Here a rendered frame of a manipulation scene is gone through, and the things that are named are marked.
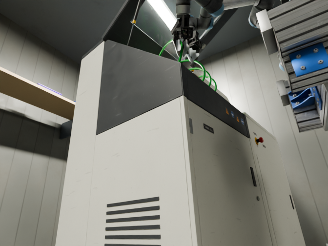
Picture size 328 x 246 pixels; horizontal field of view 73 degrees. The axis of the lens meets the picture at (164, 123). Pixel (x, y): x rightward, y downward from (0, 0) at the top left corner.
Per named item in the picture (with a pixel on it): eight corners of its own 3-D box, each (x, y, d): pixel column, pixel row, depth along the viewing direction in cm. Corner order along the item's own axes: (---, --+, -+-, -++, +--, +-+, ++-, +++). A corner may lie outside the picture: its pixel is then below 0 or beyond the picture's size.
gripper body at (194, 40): (195, 42, 131) (193, 27, 136) (184, 49, 136) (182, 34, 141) (202, 49, 137) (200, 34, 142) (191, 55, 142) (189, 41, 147)
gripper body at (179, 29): (180, 39, 116) (180, 13, 111) (174, 39, 123) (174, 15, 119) (193, 39, 118) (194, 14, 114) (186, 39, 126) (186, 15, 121)
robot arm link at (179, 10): (173, 6, 118) (187, 7, 120) (173, 16, 119) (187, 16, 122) (179, 4, 111) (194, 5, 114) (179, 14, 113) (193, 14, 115)
